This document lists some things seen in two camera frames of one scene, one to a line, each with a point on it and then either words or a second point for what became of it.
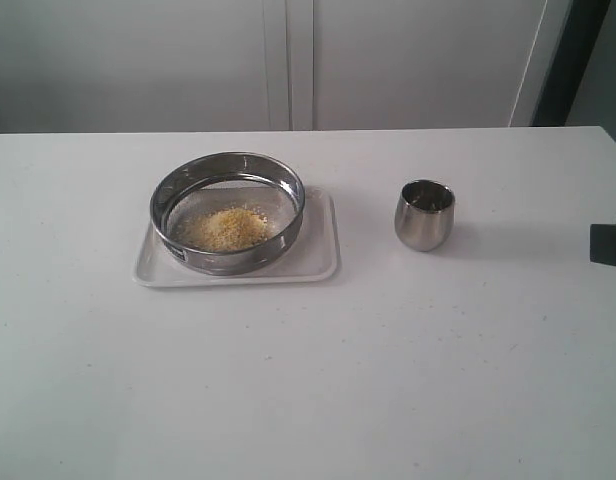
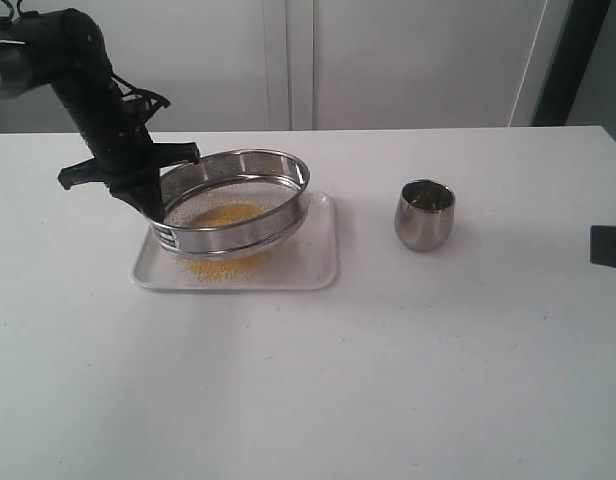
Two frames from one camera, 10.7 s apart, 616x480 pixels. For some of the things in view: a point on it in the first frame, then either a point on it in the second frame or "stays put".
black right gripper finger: x=609 y=242 stays put
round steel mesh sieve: x=227 y=213 stays put
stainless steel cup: x=424 y=215 stays put
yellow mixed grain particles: x=227 y=229 -> x=214 y=270
